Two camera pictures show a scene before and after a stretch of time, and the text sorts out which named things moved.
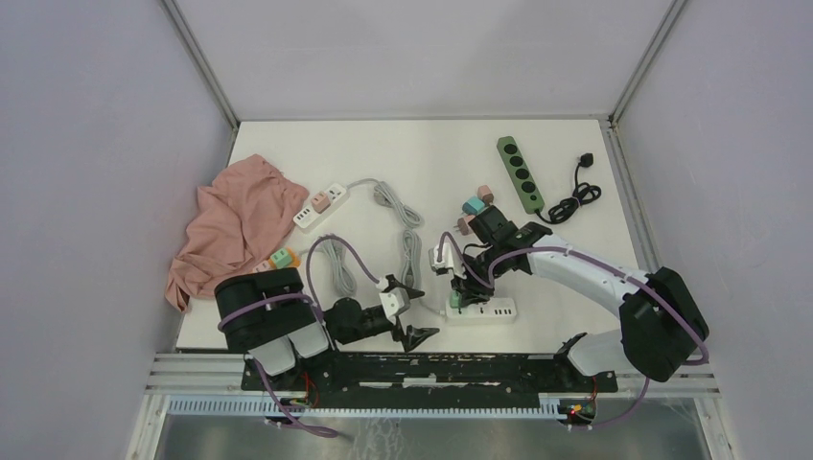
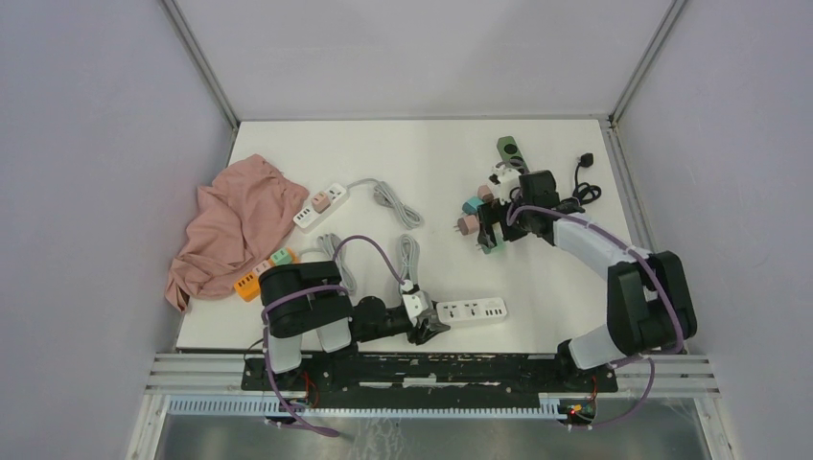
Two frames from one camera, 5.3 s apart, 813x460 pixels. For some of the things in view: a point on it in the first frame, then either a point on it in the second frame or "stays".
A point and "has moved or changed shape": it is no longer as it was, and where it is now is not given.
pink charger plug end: (484, 193) stays
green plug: (455, 301) has moved or changed shape
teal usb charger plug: (474, 205) stays
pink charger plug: (463, 225) stays
